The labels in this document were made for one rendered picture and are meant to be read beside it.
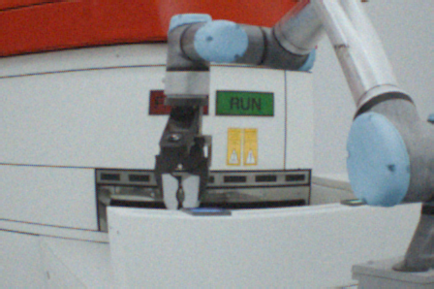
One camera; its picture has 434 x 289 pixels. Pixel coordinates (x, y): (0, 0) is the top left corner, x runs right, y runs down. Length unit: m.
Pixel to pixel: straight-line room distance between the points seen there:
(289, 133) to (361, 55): 0.94
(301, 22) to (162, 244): 0.46
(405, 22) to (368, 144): 2.93
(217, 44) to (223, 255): 0.38
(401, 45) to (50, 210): 2.32
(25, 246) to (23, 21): 0.52
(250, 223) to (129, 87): 0.65
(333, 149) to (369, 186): 2.69
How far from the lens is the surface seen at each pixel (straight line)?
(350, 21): 1.41
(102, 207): 2.18
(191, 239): 1.59
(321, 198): 2.26
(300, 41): 1.83
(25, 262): 2.17
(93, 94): 2.17
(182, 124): 1.90
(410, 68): 4.18
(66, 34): 2.11
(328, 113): 3.97
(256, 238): 1.62
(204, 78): 1.94
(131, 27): 2.14
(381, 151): 1.27
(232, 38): 1.82
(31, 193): 2.16
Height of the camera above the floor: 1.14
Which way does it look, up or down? 3 degrees down
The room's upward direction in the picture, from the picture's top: 2 degrees clockwise
